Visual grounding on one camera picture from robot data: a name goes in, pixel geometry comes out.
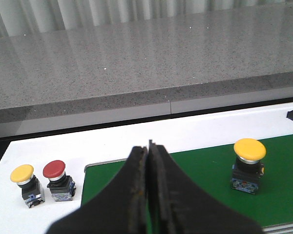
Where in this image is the aluminium conveyor side rail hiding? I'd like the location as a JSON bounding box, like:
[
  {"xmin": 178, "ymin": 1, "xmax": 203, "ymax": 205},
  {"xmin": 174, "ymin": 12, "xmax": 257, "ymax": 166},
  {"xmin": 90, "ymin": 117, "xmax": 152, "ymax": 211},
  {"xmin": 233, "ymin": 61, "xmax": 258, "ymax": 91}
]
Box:
[{"xmin": 263, "ymin": 223, "xmax": 293, "ymax": 234}]

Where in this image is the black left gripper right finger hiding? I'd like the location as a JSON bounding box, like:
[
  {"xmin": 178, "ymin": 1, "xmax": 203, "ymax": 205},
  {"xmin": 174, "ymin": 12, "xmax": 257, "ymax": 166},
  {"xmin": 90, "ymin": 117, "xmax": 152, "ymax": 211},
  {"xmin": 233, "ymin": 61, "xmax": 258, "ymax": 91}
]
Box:
[{"xmin": 147, "ymin": 141, "xmax": 263, "ymax": 234}]

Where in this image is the white pleated curtain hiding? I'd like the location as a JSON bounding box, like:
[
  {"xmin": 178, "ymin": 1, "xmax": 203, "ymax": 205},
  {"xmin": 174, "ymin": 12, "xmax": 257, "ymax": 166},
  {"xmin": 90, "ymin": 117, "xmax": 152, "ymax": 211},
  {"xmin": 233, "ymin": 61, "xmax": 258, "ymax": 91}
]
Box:
[{"xmin": 0, "ymin": 0, "xmax": 279, "ymax": 38}]

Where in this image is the grey speckled stone counter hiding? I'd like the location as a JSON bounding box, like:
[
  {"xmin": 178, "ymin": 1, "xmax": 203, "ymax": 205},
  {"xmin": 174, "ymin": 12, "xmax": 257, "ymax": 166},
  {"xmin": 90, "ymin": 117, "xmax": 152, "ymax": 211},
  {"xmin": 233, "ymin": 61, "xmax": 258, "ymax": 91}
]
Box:
[{"xmin": 0, "ymin": 1, "xmax": 293, "ymax": 138}]

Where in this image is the red push button rear right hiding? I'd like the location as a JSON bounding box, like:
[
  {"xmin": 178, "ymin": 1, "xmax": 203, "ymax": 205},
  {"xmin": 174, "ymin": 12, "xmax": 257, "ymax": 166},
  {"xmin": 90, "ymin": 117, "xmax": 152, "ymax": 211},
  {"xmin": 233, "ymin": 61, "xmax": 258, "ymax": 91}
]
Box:
[{"xmin": 42, "ymin": 160, "xmax": 76, "ymax": 202}]

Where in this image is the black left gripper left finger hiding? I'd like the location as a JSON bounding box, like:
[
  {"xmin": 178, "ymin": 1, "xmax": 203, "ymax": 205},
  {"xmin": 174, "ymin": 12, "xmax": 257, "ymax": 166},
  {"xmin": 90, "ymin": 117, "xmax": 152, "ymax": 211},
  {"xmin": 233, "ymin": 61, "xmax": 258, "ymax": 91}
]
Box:
[{"xmin": 47, "ymin": 146, "xmax": 147, "ymax": 234}]

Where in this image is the green conveyor belt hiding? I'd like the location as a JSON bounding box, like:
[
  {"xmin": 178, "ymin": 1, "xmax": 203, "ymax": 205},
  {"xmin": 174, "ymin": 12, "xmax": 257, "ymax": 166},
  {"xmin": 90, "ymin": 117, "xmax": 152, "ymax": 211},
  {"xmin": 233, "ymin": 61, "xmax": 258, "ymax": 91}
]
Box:
[{"xmin": 81, "ymin": 133, "xmax": 293, "ymax": 234}]

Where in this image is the yellow push button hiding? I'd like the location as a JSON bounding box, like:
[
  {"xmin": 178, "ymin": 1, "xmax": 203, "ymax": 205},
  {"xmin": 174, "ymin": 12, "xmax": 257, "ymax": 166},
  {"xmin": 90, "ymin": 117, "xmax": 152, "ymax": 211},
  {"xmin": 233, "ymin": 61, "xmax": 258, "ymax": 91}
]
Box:
[
  {"xmin": 10, "ymin": 164, "xmax": 45, "ymax": 208},
  {"xmin": 230, "ymin": 138, "xmax": 267, "ymax": 195}
]

